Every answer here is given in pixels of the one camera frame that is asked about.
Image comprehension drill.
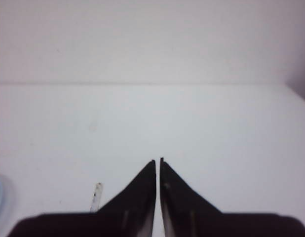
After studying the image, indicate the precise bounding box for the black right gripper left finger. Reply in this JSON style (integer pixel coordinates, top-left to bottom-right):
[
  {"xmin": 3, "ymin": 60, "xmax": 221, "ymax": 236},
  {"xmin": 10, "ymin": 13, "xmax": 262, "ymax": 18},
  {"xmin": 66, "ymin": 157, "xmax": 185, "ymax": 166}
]
[{"xmin": 9, "ymin": 160, "xmax": 156, "ymax": 237}]

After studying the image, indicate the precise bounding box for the clear tape strip on table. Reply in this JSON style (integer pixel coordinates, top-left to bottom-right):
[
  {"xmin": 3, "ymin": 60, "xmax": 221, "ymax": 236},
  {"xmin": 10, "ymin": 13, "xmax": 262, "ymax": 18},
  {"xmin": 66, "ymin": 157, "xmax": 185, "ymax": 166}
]
[{"xmin": 90, "ymin": 183, "xmax": 103, "ymax": 212}]

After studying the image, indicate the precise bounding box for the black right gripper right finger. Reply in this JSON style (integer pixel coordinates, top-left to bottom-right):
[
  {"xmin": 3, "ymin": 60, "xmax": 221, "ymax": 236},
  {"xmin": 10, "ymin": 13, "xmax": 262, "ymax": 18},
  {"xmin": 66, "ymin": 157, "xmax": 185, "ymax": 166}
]
[{"xmin": 159, "ymin": 158, "xmax": 305, "ymax": 237}]

